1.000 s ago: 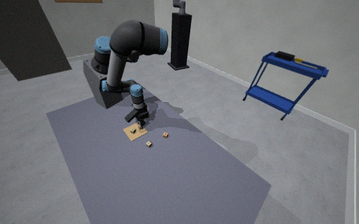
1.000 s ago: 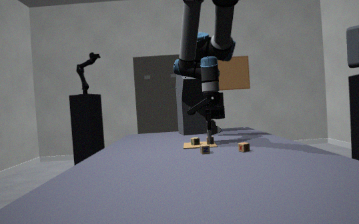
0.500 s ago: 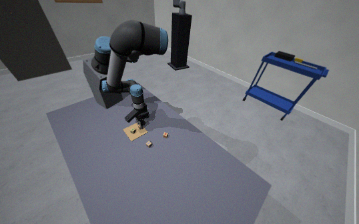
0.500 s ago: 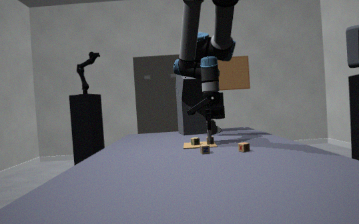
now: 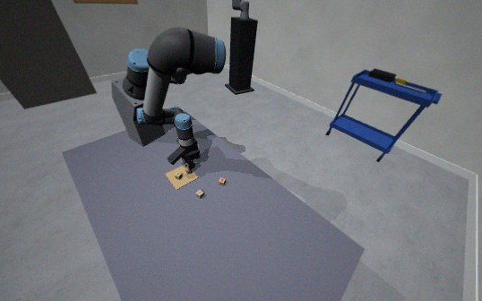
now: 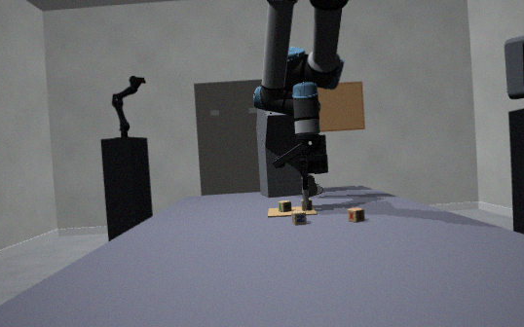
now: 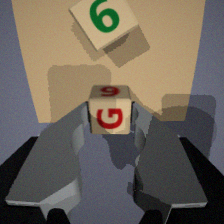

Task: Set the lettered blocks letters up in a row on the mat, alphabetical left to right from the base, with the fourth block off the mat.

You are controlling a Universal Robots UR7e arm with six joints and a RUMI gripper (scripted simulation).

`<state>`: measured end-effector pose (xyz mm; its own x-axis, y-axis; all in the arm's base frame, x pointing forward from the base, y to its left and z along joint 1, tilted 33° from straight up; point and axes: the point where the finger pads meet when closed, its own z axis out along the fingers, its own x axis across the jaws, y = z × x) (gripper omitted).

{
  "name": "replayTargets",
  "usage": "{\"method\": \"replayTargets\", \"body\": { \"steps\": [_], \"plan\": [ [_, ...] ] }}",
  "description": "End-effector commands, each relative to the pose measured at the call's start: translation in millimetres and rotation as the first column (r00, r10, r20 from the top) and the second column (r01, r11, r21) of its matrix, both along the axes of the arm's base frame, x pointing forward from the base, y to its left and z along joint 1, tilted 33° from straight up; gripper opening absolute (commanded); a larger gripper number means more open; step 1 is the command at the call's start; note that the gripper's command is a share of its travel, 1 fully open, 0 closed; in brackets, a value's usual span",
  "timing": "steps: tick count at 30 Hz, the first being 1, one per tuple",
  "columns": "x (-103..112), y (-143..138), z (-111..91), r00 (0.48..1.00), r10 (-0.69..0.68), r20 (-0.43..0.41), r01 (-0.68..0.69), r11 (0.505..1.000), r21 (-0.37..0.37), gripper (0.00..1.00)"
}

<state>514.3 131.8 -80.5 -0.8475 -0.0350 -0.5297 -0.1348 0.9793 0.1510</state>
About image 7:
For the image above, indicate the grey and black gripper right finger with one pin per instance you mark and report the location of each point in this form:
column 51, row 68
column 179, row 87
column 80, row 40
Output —
column 172, row 175

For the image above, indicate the tan flat mat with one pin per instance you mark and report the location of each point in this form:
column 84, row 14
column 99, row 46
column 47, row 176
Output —
column 156, row 60

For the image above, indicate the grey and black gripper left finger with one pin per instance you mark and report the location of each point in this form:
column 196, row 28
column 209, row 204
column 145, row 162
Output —
column 44, row 173

